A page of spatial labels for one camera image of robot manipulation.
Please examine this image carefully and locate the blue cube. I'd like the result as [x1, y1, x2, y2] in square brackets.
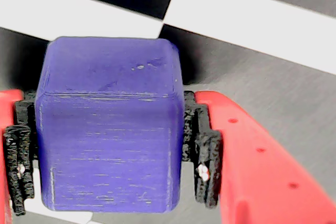
[35, 36, 186, 214]

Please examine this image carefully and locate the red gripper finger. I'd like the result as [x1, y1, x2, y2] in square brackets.
[0, 89, 37, 224]
[183, 90, 336, 224]

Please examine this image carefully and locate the black white marker mat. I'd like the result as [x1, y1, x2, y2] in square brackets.
[0, 0, 336, 224]

